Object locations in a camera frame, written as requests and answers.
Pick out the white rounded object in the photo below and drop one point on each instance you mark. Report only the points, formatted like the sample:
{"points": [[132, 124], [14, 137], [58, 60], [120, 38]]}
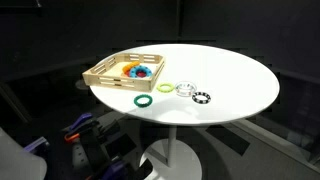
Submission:
{"points": [[16, 163]]}

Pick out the black stand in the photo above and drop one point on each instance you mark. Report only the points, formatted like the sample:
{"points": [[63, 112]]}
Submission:
{"points": [[93, 146]]}

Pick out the wooden slatted tray box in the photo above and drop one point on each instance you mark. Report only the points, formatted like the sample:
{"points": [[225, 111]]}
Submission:
{"points": [[133, 85]]}

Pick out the purple bar piece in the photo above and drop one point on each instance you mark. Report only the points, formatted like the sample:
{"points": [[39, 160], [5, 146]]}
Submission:
{"points": [[36, 144]]}

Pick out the white table pedestal base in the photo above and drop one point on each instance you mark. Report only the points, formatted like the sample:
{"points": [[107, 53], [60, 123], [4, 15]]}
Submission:
{"points": [[171, 146]]}

